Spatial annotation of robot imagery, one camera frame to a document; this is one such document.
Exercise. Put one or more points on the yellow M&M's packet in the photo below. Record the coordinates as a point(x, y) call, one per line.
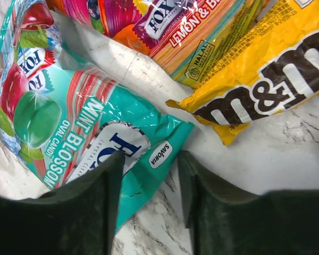
point(273, 68)

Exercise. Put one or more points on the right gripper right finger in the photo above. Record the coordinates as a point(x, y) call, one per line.
point(225, 219)

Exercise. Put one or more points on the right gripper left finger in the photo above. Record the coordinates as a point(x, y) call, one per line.
point(77, 218)

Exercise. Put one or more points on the Fox's fruits candy bag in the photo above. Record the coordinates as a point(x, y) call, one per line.
point(185, 38)

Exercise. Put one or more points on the teal Fox's mint candy bag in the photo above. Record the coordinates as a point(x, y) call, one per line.
point(63, 116)

